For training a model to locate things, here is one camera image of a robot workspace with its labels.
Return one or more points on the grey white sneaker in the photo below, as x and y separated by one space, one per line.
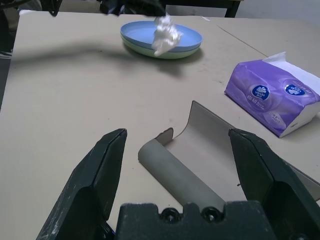
5 54

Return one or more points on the grey glasses case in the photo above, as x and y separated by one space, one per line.
175 170

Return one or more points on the white tissue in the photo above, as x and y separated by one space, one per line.
165 35

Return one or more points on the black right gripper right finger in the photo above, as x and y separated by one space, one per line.
280 190

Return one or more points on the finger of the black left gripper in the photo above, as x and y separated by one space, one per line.
145 7

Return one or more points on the green plastic plate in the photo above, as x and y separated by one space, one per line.
175 55

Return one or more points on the black trouser leg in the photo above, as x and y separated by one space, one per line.
6 30

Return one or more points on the wooden side table black frame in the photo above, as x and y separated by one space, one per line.
231 10

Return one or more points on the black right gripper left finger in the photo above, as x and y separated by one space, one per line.
82 190

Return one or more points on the purple tissue pack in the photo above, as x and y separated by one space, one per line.
262 95

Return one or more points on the blue plastic plate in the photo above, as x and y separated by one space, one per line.
137 35

